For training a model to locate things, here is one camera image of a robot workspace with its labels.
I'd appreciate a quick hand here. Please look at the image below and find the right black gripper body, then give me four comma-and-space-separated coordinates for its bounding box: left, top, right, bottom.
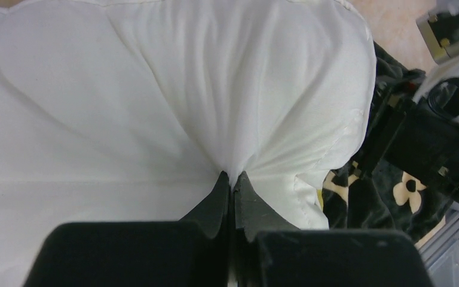
356, 74, 459, 203

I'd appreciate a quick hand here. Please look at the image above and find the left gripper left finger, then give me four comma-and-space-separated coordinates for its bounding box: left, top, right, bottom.
25, 172, 230, 286

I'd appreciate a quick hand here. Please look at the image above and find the black floral pillowcase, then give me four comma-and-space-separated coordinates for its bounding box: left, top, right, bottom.
317, 41, 454, 245

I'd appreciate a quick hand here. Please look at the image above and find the white pillow yellow edge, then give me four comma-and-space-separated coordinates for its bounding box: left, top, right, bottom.
0, 1, 377, 286

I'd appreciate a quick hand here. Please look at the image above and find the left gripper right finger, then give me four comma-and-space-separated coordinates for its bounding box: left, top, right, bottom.
233, 173, 433, 286

